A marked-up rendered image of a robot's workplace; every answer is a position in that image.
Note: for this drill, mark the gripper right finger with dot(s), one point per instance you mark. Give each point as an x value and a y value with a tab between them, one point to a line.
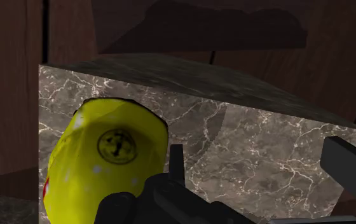
351	167

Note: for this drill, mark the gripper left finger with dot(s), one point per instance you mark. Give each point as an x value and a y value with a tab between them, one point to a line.
165	201

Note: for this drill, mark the yellow bottle with round emblem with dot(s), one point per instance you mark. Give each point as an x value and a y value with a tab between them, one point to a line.
82	173

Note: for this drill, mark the marble patterned robot stand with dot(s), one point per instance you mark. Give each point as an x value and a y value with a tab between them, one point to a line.
258	155

